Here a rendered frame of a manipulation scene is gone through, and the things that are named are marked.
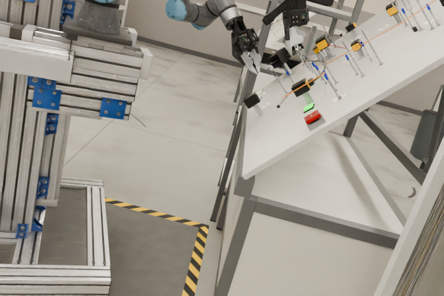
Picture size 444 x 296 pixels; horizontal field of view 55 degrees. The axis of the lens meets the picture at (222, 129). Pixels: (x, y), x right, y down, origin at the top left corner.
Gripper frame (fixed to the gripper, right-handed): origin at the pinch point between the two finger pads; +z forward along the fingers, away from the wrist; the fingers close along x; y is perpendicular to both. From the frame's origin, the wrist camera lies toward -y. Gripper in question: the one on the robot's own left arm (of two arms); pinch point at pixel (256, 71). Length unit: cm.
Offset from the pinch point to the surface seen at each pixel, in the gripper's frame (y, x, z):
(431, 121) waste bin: -306, 338, 76
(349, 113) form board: 33.5, 5.0, 30.0
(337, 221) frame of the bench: 15, -5, 59
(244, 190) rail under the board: 11.5, -27.9, 37.1
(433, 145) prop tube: 24, 35, 51
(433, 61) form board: 47, 28, 27
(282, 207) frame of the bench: 12, -19, 47
